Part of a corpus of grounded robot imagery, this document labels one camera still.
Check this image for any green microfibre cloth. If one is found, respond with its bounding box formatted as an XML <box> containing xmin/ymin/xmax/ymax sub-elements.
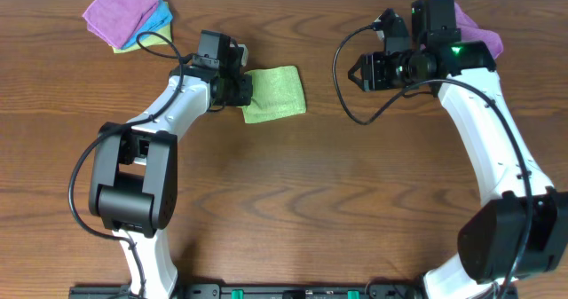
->
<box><xmin>241</xmin><ymin>66</ymin><xmax>307</xmax><ymax>124</ymax></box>

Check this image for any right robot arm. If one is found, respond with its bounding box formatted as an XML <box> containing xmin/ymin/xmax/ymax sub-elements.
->
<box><xmin>348</xmin><ymin>1</ymin><xmax>567</xmax><ymax>298</ymax></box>

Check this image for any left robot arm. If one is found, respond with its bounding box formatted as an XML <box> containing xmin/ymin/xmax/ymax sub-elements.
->
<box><xmin>89</xmin><ymin>43</ymin><xmax>252</xmax><ymax>298</ymax></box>

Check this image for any crumpled purple cloth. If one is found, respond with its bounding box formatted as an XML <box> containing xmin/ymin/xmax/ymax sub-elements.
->
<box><xmin>454</xmin><ymin>3</ymin><xmax>504</xmax><ymax>59</ymax></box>

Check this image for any folded green cloth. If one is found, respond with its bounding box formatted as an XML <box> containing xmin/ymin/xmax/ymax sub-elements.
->
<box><xmin>112</xmin><ymin>24</ymin><xmax>173</xmax><ymax>54</ymax></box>

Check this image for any folded blue cloth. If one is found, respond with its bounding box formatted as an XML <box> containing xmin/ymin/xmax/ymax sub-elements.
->
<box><xmin>121</xmin><ymin>0</ymin><xmax>173</xmax><ymax>51</ymax></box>

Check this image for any folded purple cloth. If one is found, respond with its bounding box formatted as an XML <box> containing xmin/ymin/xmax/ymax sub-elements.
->
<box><xmin>83</xmin><ymin>0</ymin><xmax>160</xmax><ymax>48</ymax></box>

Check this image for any right black cable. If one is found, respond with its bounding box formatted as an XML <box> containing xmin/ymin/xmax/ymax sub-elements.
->
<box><xmin>331</xmin><ymin>22</ymin><xmax>533</xmax><ymax>299</ymax></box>

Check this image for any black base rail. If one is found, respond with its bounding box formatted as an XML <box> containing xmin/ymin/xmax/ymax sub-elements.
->
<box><xmin>67</xmin><ymin>282</ymin><xmax>427</xmax><ymax>299</ymax></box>

